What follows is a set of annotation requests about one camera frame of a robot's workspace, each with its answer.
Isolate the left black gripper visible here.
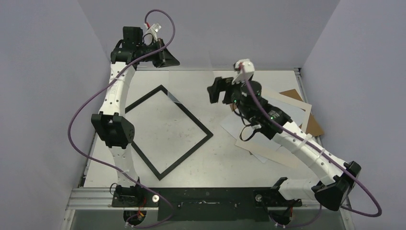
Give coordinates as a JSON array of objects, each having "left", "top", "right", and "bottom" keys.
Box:
[{"left": 137, "top": 38, "right": 180, "bottom": 68}]

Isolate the white photo paper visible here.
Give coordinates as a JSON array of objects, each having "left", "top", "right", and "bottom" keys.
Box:
[{"left": 220, "top": 113, "right": 299, "bottom": 168}]

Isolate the cream mat board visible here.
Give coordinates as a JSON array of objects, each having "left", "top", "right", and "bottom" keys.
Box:
[{"left": 235, "top": 85, "right": 313, "bottom": 169}]

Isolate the black picture frame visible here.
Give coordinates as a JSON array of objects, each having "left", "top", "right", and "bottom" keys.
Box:
[{"left": 125, "top": 85, "right": 213, "bottom": 180}]

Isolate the brown cardboard backing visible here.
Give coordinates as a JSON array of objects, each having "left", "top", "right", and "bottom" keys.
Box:
[{"left": 229, "top": 89, "right": 325, "bottom": 156}]

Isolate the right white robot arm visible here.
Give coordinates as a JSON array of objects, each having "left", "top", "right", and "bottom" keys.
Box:
[{"left": 207, "top": 77, "right": 361, "bottom": 211}]

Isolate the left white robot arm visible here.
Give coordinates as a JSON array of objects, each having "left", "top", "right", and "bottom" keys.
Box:
[{"left": 91, "top": 23, "right": 180, "bottom": 207}]

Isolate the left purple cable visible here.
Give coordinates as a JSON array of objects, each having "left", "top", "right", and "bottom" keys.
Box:
[{"left": 67, "top": 9, "right": 176, "bottom": 229}]

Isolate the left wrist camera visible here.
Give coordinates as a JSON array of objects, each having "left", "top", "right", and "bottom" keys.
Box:
[{"left": 145, "top": 23, "right": 162, "bottom": 37}]

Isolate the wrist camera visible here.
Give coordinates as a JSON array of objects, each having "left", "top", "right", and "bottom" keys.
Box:
[
  {"left": 232, "top": 59, "right": 255, "bottom": 84},
  {"left": 145, "top": 23, "right": 162, "bottom": 37}
]

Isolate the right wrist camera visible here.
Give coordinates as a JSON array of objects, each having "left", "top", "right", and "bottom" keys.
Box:
[{"left": 232, "top": 59, "right": 255, "bottom": 84}]

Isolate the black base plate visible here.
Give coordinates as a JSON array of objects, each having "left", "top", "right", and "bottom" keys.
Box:
[{"left": 111, "top": 187, "right": 302, "bottom": 222}]

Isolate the aluminium front rail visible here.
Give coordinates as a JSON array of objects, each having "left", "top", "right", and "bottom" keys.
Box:
[{"left": 65, "top": 187, "right": 353, "bottom": 211}]

